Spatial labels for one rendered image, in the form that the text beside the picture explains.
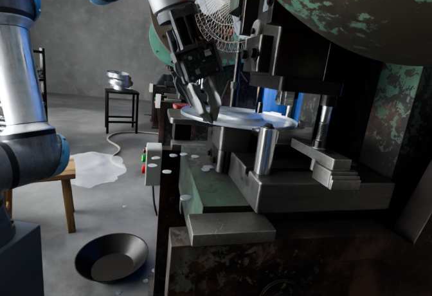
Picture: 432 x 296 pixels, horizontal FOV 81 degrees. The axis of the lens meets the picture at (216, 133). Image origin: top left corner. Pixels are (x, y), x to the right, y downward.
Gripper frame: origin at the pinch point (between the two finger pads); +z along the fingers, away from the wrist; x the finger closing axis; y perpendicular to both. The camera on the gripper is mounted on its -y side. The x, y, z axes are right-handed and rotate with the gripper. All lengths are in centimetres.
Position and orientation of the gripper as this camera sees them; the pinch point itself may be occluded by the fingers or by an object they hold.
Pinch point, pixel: (210, 116)
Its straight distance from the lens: 51.6
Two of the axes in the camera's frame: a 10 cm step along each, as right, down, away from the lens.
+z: 3.1, 8.9, 3.2
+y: 2.6, 2.5, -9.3
